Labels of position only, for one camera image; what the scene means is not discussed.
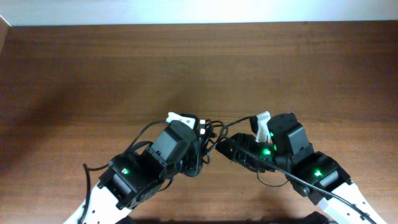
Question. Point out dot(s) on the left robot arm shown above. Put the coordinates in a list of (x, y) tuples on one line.
[(138, 173)]

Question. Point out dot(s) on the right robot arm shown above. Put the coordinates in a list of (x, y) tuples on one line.
[(280, 143)]

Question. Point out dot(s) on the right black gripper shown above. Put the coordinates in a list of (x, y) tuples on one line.
[(244, 160)]

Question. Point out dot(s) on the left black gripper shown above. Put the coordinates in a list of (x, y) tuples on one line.
[(194, 163)]

